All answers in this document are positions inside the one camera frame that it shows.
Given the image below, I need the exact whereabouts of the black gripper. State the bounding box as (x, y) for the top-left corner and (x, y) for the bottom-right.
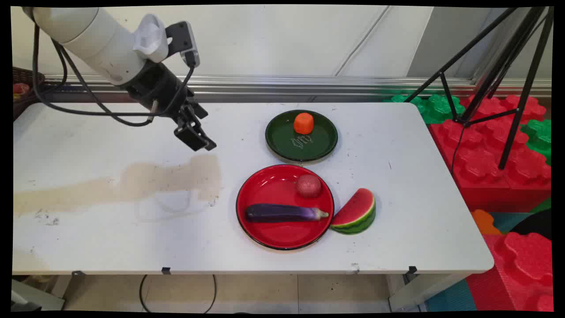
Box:
(126, 61), (217, 152)

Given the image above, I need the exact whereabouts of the orange carrot piece toy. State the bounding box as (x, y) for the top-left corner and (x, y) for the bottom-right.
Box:
(294, 113), (315, 135)

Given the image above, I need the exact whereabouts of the red round plate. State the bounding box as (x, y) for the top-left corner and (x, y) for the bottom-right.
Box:
(236, 164), (335, 251)

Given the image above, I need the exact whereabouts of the dark green round plate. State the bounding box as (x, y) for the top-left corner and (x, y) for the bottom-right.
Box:
(265, 110), (339, 162)

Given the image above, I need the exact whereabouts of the purple eggplant toy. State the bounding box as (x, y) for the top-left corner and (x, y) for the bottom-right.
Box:
(245, 203), (330, 223)

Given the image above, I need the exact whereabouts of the red round fruit toy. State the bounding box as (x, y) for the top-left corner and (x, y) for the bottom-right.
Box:
(296, 174), (322, 198)

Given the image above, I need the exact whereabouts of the dark woven basket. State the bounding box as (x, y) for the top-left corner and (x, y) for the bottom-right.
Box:
(12, 66), (46, 121)

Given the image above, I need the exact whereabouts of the watermelon slice toy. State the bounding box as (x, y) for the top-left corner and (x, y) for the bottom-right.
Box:
(330, 188), (377, 235)

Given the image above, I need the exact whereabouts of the white table leg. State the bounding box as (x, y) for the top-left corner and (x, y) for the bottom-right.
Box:
(11, 277), (66, 311)
(388, 273), (469, 312)

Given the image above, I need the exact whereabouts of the green foam block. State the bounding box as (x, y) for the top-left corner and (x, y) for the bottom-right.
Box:
(383, 91), (467, 125)
(521, 118), (552, 166)

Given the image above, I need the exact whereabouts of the large red foam block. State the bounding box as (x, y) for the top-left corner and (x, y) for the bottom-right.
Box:
(429, 94), (552, 212)

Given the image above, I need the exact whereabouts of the orange foam piece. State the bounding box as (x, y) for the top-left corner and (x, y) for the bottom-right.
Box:
(470, 209), (502, 235)

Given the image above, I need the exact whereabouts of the teal foam mat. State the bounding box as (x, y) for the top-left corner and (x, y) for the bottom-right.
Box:
(425, 278), (478, 312)

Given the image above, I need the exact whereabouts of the black tripod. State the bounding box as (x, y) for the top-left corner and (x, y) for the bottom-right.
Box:
(404, 7), (554, 170)

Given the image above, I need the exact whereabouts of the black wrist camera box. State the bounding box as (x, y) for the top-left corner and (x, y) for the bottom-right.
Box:
(165, 21), (200, 68)

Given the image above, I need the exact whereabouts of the aluminium wall rail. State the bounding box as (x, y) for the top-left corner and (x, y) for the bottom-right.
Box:
(43, 74), (552, 98)

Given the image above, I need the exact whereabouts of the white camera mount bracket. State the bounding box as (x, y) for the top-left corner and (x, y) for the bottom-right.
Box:
(133, 14), (170, 63)

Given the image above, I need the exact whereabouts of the black camera cable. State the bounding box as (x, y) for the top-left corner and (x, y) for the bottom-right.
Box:
(32, 23), (196, 128)

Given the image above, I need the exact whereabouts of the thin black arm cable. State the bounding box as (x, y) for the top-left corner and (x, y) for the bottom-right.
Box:
(51, 39), (116, 119)

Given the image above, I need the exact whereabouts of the black floor cable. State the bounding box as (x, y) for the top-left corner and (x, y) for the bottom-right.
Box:
(139, 274), (217, 314)

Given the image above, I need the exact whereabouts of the thin black tripod cable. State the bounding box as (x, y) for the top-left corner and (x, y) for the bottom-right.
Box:
(451, 125), (465, 177)

